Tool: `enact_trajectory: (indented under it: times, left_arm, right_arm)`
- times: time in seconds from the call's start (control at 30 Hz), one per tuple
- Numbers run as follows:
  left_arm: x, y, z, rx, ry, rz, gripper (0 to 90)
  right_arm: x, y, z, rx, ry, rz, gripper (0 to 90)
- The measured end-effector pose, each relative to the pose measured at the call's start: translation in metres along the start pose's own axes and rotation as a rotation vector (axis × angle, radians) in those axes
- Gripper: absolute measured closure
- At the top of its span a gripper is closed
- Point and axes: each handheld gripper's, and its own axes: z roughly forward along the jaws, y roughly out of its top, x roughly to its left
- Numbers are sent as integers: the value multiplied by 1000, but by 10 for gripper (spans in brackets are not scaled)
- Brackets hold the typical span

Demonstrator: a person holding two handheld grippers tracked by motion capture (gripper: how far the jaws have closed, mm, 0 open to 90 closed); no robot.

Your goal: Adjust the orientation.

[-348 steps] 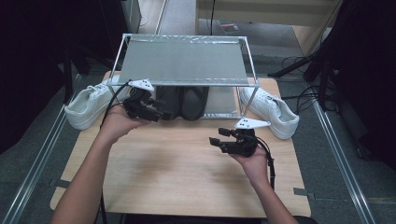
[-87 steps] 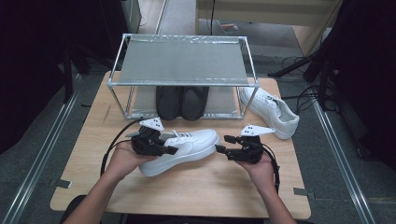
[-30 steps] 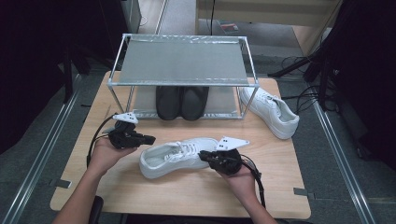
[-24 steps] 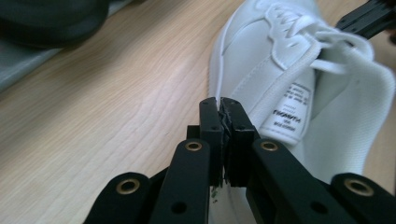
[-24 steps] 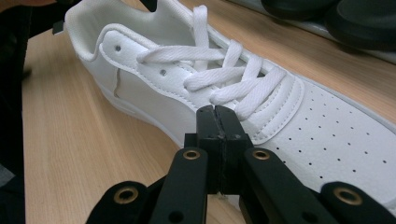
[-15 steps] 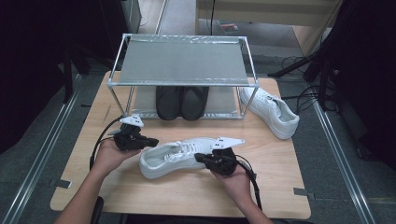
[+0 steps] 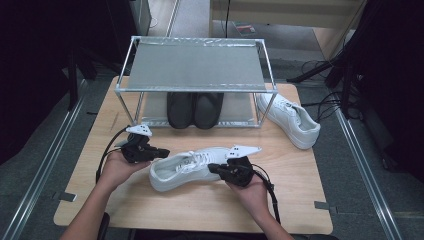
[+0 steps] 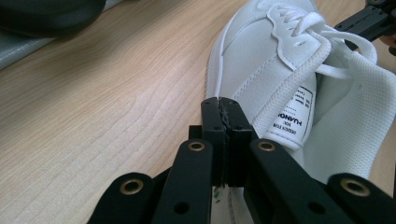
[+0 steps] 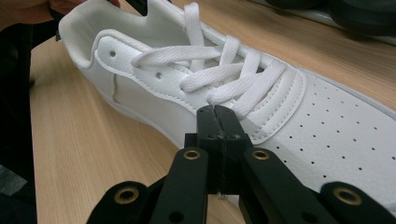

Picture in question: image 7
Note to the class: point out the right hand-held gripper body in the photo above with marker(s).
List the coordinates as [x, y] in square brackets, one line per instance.
[238, 171]

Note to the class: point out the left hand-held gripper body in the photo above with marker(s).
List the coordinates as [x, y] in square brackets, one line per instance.
[136, 151]

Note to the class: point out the white sneaker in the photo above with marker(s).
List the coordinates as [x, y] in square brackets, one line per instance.
[293, 121]
[180, 171]

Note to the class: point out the black slipper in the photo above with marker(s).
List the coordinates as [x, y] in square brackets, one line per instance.
[180, 110]
[208, 110]

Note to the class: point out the metal shoe rack grey shelves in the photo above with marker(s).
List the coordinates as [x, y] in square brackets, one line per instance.
[196, 66]

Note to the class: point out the person's left hand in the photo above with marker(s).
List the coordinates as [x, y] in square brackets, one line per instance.
[115, 173]

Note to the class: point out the person's right hand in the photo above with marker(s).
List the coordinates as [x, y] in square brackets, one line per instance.
[256, 200]

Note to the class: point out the grey tape strip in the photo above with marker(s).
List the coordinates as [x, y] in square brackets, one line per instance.
[66, 196]
[325, 206]

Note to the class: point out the person's right leg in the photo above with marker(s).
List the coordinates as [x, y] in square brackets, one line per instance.
[316, 237]

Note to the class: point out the black tripod stand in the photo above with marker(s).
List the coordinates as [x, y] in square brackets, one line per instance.
[313, 71]

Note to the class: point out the black curtain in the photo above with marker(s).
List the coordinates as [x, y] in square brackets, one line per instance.
[33, 66]
[393, 83]

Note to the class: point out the grey metal cabinet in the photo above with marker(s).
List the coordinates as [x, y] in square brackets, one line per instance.
[141, 15]

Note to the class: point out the red booklet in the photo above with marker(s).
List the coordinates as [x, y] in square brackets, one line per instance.
[244, 28]

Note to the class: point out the light wooden cabinet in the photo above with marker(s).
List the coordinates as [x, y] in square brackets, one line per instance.
[286, 13]

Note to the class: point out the metal floor rail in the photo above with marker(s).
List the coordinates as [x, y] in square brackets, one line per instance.
[36, 186]
[366, 173]

